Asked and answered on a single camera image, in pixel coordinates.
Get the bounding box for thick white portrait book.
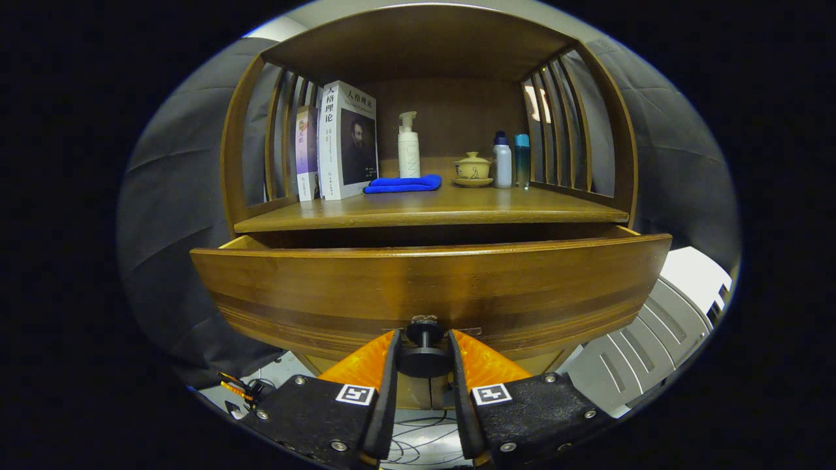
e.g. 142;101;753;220
317;80;379;201

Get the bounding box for black backdrop cloth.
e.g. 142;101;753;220
116;36;742;389

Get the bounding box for thin purple book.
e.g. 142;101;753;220
295;104;322;202

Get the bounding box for wooden countertop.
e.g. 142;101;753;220
233;157;631;234

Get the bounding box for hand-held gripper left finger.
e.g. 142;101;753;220
238;328;402;470

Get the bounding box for black floor cables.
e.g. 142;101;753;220
385;408;471;470

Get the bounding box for teal clear bottle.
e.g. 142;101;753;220
513;134;532;190

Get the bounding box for blue folded cloth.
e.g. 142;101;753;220
364;174;443;195

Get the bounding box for white and grey appliance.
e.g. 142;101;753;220
565;246;733;418

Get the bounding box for yellow lidded teacup with saucer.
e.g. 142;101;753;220
452;151;494;189

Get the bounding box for black drawer knob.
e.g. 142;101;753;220
395;315;453;379

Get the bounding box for wooden cabinet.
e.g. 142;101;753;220
219;3;639;409

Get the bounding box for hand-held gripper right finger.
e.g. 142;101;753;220
447;328;615;470

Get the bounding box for white bottle with blue cap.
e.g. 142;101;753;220
492;131;513;189

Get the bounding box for orange and black tool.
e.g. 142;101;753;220
217;371;262;402

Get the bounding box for white pump bottle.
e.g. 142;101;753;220
398;111;421;179

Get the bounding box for wooden drawer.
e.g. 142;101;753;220
189;225;673;363

